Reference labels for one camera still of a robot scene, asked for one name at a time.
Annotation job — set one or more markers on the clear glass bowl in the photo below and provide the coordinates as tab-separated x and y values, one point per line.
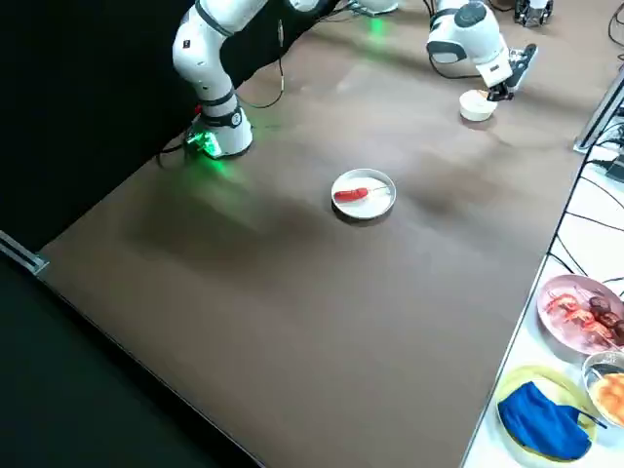
592	375

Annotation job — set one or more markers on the white bowl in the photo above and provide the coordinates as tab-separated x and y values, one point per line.
475	109

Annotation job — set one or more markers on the aluminium frame rail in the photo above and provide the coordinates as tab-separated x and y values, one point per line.
24	253

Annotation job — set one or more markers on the dark mushroom skewer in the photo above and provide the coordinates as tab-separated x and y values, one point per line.
599	304

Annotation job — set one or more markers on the black power adapter box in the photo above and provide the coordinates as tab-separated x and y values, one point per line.
616	170

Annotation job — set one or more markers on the golden bread piece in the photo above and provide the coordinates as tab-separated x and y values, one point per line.
612	395

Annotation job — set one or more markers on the aluminium post with bracket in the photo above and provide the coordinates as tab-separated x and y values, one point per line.
599	109

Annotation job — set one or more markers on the yellow plate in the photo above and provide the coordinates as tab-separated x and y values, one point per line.
536	378

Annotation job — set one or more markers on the grilled shrimp skewer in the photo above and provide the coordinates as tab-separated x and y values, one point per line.
575	312

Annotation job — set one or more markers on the pink plate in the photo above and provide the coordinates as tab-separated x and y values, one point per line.
560	322

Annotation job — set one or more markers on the blue cloth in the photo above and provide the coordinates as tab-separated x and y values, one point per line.
541	419

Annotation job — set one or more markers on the round white plate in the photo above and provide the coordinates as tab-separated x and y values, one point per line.
370	205

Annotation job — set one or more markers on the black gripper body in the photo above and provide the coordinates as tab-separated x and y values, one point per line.
504	85

